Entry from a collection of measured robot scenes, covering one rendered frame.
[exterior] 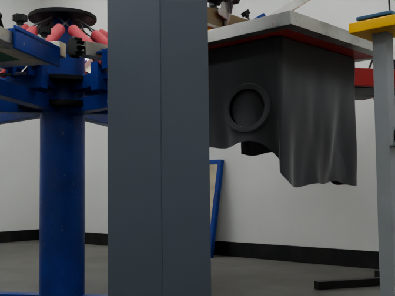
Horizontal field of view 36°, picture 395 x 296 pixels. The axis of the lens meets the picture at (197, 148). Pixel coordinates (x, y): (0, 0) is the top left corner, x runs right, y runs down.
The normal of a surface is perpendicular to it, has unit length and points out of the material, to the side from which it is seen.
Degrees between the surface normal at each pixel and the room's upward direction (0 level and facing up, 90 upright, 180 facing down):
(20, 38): 90
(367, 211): 90
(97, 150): 90
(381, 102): 90
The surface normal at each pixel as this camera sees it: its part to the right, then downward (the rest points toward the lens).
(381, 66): -0.68, -0.04
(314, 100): 0.75, -0.01
